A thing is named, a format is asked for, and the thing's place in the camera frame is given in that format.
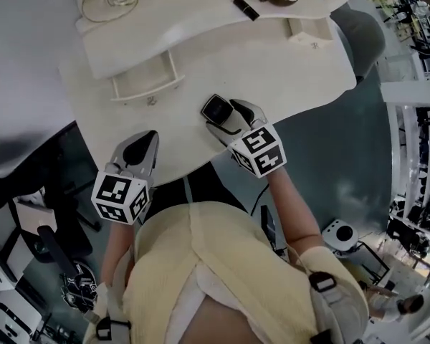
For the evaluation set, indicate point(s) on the beige book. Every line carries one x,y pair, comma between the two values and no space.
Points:
32,215

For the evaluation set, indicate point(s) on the person's right forearm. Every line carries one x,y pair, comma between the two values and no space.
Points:
295,213

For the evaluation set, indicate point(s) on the black lipstick tube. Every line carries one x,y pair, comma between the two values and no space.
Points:
246,8

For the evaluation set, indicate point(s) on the person's left forearm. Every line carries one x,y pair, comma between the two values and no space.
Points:
116,253

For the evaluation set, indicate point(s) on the person's pale yellow top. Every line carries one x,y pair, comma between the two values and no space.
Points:
208,263

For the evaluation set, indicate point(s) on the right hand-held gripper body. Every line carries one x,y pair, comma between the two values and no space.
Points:
259,149

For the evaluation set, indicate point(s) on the white small drawer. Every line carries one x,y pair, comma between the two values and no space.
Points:
310,36
143,81

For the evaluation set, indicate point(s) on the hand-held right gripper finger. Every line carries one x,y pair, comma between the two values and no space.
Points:
233,127
258,113

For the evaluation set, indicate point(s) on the grey round chair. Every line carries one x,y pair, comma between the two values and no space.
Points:
362,38

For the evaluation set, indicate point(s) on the white dressing table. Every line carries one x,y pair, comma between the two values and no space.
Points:
272,84

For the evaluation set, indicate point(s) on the white boxy appliance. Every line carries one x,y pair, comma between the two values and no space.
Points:
7,321

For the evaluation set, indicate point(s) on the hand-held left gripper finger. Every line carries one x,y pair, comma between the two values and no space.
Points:
116,156
152,160

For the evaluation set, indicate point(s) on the small black square case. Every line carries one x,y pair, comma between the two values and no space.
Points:
216,109

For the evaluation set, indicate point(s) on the white shelf with black gear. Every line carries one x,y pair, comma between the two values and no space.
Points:
415,156

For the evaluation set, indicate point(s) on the white device with black lens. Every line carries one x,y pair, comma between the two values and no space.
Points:
338,233

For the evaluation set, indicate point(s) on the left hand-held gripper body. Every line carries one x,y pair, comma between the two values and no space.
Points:
118,197

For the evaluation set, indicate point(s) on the black office chair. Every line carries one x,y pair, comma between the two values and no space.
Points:
55,249

